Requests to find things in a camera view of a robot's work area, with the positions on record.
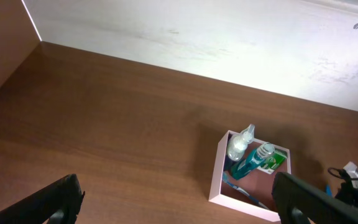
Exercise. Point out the teal mouthwash bottle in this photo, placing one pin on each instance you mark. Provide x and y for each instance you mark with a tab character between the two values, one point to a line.
255	159

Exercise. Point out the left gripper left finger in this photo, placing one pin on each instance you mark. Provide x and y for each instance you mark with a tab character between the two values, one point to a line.
59	202

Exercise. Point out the clear spray bottle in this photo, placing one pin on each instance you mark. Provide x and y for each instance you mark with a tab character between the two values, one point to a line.
237	146

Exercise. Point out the white cardboard box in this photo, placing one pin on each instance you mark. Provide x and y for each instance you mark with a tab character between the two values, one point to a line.
258	184

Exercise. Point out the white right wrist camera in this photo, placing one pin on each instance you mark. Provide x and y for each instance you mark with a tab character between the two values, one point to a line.
352	171

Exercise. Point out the green white small carton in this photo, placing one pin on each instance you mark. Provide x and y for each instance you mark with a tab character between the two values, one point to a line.
271	164

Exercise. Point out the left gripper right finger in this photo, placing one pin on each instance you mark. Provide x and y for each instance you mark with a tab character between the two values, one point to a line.
299	202

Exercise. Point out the blue white toothbrush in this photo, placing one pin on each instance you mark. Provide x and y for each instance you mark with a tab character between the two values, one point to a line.
225	179

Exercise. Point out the blue disposable razor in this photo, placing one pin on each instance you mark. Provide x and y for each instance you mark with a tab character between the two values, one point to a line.
328	190

